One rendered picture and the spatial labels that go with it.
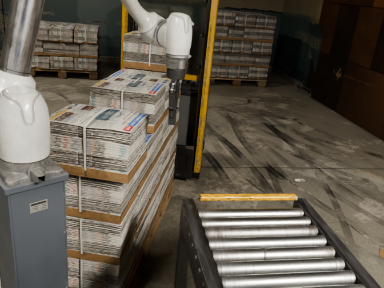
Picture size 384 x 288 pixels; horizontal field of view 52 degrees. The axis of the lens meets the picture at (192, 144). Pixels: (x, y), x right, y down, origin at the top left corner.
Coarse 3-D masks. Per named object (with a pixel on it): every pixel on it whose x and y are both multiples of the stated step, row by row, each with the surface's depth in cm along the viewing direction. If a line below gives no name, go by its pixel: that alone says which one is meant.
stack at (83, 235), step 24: (168, 144) 272; (144, 168) 207; (72, 192) 172; (96, 192) 170; (120, 192) 168; (144, 192) 214; (72, 216) 178; (144, 216) 225; (72, 240) 181; (96, 240) 180; (120, 240) 178; (72, 264) 187; (96, 264) 185
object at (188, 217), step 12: (192, 204) 158; (180, 216) 164; (192, 216) 150; (192, 228) 142; (192, 240) 138; (204, 240) 136; (192, 252) 137; (204, 252) 130; (192, 264) 137; (204, 264) 124; (204, 276) 119; (216, 276) 119
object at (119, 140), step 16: (112, 112) 176; (128, 112) 178; (96, 128) 155; (112, 128) 155; (128, 128) 157; (144, 128) 175; (96, 144) 158; (112, 144) 156; (128, 144) 156; (144, 144) 182; (96, 160) 160; (112, 160) 158; (128, 160) 159
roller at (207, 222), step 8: (208, 224) 147; (216, 224) 148; (224, 224) 149; (232, 224) 149; (240, 224) 150; (248, 224) 150; (256, 224) 151; (264, 224) 152; (272, 224) 152; (280, 224) 153; (288, 224) 153; (296, 224) 154; (304, 224) 155
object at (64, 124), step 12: (72, 108) 175; (84, 108) 177; (96, 108) 179; (60, 120) 159; (72, 120) 161; (84, 120) 163; (60, 132) 158; (72, 132) 157; (60, 144) 160; (72, 144) 159; (60, 156) 162; (72, 156) 161
